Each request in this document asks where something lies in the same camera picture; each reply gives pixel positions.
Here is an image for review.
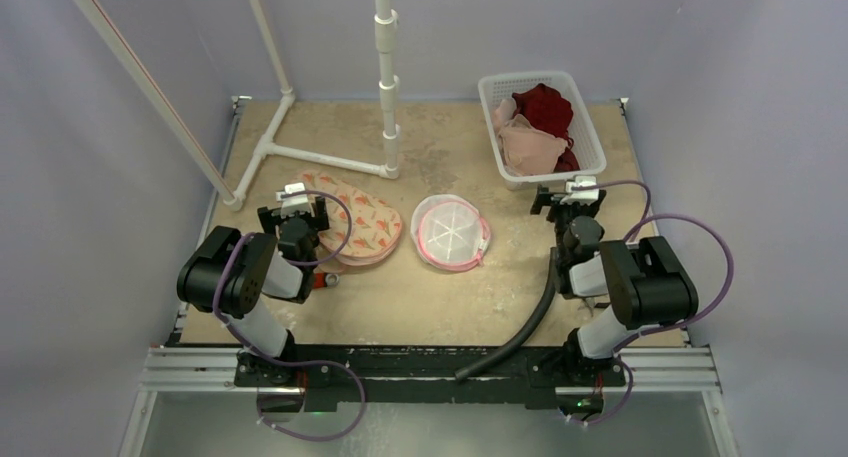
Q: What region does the dark red bra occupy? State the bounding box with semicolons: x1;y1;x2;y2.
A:
511;83;574;146
554;149;581;173

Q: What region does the floral mesh laundry bag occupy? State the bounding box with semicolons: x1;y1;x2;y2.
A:
288;169;404;271

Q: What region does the beige tan bra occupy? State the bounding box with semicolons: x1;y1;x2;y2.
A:
496;115;570;176

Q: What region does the white mesh laundry bag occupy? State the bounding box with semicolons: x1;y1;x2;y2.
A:
410;194;492;272

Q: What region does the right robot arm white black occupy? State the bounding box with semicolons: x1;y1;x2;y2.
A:
530;186;699;384

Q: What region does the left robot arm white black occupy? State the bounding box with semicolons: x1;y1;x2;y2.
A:
176;190;330;386

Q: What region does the pink bra in basket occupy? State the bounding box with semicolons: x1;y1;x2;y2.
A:
491;97;516;135

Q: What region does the red adjustable wrench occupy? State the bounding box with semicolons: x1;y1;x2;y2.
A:
313;272;340;289

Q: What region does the white plastic basket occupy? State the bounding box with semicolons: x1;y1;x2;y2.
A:
478;71;607;190

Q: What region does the white pvc pipe rack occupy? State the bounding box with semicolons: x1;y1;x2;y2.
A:
72;0;401;210

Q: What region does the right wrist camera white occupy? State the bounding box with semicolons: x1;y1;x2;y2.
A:
560;176;599;205

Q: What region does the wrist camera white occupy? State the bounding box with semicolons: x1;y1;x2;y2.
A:
275;182;314;218
560;176;599;205

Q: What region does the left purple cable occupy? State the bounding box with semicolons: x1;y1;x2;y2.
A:
210;188;354;366

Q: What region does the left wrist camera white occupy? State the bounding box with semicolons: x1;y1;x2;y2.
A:
275;182;314;218

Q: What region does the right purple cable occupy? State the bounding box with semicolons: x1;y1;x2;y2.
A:
569;179;737;429

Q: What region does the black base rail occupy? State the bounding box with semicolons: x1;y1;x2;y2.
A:
234;344;627;412

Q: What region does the black corrugated hose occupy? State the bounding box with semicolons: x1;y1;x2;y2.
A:
453;247;561;382

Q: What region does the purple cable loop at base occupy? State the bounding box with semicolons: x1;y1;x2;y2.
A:
255;359;369;443

